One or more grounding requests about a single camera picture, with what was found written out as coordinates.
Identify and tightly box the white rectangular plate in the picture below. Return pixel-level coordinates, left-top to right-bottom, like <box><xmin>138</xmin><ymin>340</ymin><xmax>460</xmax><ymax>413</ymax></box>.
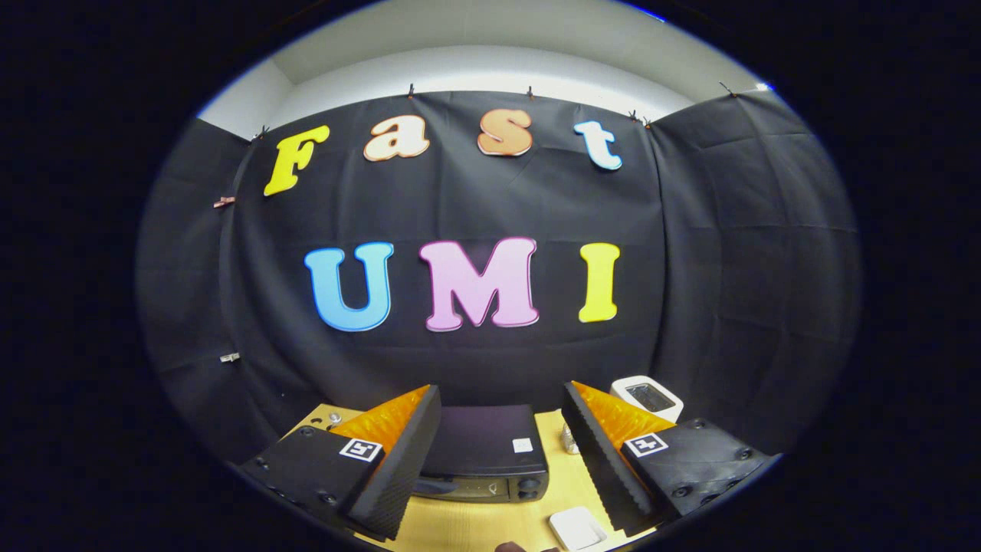
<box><xmin>548</xmin><ymin>505</ymin><xmax>609</xmax><ymax>551</ymax></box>

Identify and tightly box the white bread toaster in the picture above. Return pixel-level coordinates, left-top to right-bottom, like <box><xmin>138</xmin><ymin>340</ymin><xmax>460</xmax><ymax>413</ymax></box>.
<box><xmin>610</xmin><ymin>375</ymin><xmax>684</xmax><ymax>424</ymax></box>

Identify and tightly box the row of black cloth clips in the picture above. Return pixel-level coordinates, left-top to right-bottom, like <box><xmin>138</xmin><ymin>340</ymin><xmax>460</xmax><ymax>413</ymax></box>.
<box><xmin>251</xmin><ymin>83</ymin><xmax>740</xmax><ymax>143</ymax></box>

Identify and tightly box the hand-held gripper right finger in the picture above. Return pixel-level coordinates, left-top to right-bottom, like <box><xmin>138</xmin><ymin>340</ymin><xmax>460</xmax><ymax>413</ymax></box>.
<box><xmin>562</xmin><ymin>381</ymin><xmax>771</xmax><ymax>537</ymax></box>

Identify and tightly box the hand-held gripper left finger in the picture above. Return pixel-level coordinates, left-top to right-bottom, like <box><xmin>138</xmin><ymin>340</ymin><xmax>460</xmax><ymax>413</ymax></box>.
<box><xmin>239</xmin><ymin>384</ymin><xmax>443</xmax><ymax>542</ymax></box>

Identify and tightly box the black toaster oven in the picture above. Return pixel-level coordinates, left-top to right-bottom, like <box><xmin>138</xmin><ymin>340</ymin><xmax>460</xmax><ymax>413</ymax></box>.
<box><xmin>414</xmin><ymin>404</ymin><xmax>550</xmax><ymax>504</ymax></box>

